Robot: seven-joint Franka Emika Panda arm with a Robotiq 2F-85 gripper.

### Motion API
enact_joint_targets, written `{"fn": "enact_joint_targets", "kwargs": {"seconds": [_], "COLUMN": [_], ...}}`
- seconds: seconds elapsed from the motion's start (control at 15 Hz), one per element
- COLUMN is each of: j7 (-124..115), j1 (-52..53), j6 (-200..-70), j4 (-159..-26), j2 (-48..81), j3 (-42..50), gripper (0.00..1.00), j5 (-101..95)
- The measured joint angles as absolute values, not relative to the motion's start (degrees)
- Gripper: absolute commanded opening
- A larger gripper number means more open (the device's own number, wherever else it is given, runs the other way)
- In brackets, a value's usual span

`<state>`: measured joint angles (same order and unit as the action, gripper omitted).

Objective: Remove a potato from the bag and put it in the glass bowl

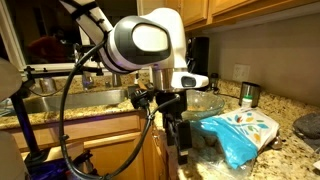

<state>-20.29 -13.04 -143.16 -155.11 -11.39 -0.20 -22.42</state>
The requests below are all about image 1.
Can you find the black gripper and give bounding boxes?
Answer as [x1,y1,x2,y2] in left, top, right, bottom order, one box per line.
[156,91,192,165]

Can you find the brown potato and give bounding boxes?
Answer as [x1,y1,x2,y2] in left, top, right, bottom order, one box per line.
[192,131,217,149]

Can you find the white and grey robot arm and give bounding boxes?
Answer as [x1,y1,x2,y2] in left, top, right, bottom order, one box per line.
[59,0,209,165]

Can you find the clear glass bowl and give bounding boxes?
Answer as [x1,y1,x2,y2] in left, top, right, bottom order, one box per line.
[182,90,225,121]

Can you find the wooden lower kitchen cabinets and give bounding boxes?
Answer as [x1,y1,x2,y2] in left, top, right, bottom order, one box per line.
[1,111,167,180]

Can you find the wooden kitchen cabinets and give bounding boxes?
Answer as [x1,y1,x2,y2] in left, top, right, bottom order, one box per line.
[166,0,320,33]
[1,111,167,180]

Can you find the small white green-capped bottle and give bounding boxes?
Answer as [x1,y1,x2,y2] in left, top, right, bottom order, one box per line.
[241,95,252,108]

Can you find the steel cylindrical canister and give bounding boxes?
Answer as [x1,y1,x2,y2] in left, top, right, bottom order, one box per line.
[239,82,261,108]

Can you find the black coffee maker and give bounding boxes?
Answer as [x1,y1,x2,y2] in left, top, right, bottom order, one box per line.
[186,37,209,76]

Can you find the wooden upper kitchen cabinets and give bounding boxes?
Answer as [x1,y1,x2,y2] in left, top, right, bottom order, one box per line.
[166,0,320,33]

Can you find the grey folded cloth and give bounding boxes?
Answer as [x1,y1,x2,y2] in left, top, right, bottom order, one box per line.
[293,113,320,150]

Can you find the stainless steel sink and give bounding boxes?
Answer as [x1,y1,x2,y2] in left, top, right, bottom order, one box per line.
[23,89,128,113]

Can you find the white wall outlet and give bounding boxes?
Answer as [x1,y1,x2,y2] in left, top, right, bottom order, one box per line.
[233,64,250,82]

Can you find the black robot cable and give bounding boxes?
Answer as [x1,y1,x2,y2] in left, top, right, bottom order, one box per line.
[58,36,181,180]

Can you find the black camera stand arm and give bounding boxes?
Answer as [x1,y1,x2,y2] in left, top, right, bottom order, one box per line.
[10,66,103,167]

